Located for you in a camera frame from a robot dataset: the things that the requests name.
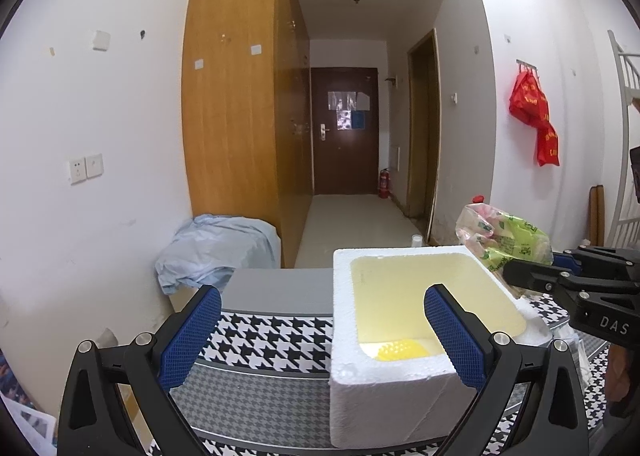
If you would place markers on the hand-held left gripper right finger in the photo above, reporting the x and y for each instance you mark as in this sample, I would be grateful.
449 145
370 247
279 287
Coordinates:
455 336

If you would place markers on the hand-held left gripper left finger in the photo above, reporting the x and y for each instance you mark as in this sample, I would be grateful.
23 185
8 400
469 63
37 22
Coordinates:
190 331

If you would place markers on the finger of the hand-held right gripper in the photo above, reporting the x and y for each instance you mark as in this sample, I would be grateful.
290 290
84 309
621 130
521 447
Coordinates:
607 257
530 277

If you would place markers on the white foam box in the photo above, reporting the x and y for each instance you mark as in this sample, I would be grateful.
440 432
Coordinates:
390 401

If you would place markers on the folded wooden boards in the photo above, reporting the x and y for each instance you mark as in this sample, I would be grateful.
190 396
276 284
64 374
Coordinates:
596 216

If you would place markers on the green printed plastic bag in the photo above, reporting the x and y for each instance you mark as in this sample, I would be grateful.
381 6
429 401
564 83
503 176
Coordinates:
505 241

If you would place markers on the houndstooth tablecloth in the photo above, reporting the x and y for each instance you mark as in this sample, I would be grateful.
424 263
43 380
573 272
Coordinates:
270 336

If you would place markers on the light blue cloth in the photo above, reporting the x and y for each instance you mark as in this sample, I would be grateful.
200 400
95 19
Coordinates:
215 251

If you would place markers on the red bottle cap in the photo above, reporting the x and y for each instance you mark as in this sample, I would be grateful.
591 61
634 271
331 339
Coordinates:
478 199

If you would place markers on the white paper cup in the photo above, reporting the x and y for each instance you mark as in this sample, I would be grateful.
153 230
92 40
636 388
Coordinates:
416 240

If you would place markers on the white metal bed ladder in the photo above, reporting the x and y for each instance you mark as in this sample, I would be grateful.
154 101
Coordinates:
622 135

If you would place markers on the red fire extinguisher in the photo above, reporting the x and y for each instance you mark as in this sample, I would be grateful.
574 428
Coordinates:
384 184

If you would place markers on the red plastic bag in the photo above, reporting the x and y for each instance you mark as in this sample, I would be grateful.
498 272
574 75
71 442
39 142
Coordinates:
532 100

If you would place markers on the printed papers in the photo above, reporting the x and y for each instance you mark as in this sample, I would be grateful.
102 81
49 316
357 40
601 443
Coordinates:
30 423

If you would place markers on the dark brown door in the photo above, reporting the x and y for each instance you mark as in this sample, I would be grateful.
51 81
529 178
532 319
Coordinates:
345 160

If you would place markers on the wooden wardrobe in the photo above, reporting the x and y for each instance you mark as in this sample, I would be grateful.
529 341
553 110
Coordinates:
230 110

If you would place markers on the taped paper notices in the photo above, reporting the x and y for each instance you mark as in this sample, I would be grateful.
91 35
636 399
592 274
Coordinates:
345 108

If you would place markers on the wooden side door frame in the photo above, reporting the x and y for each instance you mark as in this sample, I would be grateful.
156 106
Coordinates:
434 135

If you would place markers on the white wall socket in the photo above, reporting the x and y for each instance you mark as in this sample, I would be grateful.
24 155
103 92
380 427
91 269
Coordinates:
94 165
77 171

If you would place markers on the metal wall hook rack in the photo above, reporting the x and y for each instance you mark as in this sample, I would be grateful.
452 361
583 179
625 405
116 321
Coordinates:
527 64

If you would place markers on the white wall switch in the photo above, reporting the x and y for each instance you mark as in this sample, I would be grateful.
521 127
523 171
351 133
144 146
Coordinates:
100 40

